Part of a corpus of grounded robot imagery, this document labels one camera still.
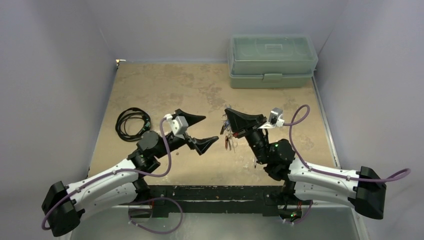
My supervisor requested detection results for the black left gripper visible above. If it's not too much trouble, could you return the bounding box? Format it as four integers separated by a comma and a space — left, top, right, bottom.
154, 110, 218, 159

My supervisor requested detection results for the grey key holder plate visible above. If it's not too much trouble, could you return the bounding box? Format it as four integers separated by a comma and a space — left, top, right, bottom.
220, 114, 237, 152

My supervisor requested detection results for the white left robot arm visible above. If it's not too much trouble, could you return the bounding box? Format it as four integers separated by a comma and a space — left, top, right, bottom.
41, 109, 219, 237

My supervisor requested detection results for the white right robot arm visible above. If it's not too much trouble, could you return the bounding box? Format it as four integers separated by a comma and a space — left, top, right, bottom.
224, 108, 387, 220

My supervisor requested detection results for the red key tag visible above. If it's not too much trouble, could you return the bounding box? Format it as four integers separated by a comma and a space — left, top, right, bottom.
225, 136, 230, 150

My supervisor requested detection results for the green plastic toolbox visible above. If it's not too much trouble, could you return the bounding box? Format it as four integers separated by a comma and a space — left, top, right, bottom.
227, 34, 319, 89

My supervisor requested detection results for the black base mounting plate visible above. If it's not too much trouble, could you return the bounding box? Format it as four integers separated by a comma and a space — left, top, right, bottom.
117, 184, 314, 220

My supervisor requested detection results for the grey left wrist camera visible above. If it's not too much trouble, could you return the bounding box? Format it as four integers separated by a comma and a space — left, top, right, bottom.
164, 114, 189, 139

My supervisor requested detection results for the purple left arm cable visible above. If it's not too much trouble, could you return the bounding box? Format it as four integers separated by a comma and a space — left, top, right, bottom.
41, 117, 173, 231

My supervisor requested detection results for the coiled black cable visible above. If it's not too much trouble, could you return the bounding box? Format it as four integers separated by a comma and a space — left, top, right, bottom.
114, 106, 152, 142

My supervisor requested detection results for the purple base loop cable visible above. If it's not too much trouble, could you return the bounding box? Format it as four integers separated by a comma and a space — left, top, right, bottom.
127, 198, 184, 236

